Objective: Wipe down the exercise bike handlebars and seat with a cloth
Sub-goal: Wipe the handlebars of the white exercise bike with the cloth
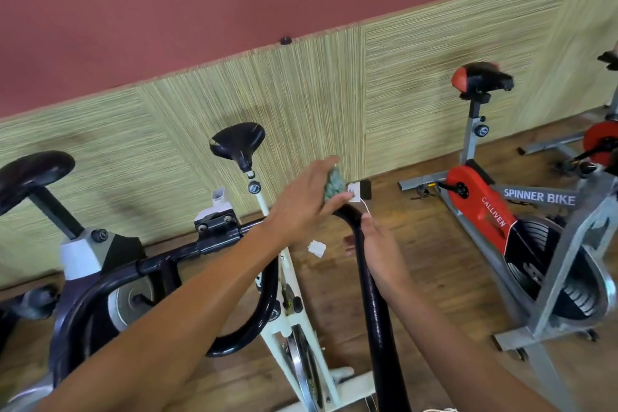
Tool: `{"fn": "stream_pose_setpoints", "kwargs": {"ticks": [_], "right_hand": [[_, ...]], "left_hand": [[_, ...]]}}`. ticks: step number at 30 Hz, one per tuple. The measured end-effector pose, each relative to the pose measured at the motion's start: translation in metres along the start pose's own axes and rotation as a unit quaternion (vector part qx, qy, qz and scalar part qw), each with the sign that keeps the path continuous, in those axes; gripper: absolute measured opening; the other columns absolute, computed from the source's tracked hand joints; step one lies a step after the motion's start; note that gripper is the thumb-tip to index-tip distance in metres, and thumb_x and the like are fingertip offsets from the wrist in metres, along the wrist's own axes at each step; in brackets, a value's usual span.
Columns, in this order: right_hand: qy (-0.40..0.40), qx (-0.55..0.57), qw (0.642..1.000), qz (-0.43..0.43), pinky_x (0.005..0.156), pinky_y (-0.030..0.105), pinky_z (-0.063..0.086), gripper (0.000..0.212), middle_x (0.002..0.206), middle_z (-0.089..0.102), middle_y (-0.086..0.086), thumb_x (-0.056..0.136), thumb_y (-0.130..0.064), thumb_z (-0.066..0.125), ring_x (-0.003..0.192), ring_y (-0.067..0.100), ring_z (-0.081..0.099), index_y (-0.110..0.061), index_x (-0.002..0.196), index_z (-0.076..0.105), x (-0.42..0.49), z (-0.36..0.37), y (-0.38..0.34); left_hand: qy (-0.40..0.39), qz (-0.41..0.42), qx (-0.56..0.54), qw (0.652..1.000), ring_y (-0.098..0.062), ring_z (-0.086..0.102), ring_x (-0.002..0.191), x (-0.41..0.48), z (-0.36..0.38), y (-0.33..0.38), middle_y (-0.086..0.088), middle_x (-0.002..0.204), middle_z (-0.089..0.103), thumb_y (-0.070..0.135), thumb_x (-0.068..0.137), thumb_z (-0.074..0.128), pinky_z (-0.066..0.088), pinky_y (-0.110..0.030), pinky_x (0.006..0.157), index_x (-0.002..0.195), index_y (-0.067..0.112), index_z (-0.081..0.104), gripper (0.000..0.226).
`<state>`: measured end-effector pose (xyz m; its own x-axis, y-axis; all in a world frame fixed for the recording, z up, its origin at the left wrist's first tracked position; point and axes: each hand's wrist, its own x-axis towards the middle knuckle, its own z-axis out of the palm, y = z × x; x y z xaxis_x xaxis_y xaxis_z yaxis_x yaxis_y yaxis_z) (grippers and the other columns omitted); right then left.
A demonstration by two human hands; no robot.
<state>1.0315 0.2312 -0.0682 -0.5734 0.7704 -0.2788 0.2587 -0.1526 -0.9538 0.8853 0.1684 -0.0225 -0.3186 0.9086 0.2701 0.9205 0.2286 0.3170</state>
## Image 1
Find person's left hand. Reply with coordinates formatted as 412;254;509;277
265;156;353;248

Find person's right hand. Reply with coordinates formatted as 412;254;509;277
344;214;411;302

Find green checkered cleaning cloth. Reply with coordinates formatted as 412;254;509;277
323;167;349;200

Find black handlebars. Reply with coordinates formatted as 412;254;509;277
48;202;411;412

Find white bike with yellow flywheel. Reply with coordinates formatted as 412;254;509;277
193;170;378;412

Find person's right forearm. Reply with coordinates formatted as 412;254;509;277
381;281;556;412

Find person's left forearm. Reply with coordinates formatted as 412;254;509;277
39;223;291;412

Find red and grey spin bike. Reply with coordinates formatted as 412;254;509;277
516;40;618;176
398;61;618;412

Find black and grey upright bike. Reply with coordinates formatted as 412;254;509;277
0;151;204;412

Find white power socket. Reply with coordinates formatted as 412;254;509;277
348;180;373;203

